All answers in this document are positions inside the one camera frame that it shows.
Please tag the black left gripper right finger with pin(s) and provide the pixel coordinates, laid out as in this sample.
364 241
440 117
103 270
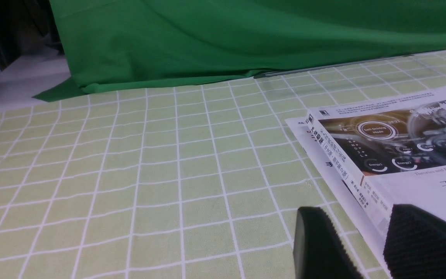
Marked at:
415 246

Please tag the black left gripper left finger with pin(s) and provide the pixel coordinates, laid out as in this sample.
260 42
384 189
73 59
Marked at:
318 251

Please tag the green checkered tablecloth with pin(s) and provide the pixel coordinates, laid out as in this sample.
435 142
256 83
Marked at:
193 182

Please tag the green backdrop cloth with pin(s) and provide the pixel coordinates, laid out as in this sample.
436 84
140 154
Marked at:
115 45

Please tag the white self-driving textbook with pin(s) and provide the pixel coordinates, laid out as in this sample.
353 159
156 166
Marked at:
388 151

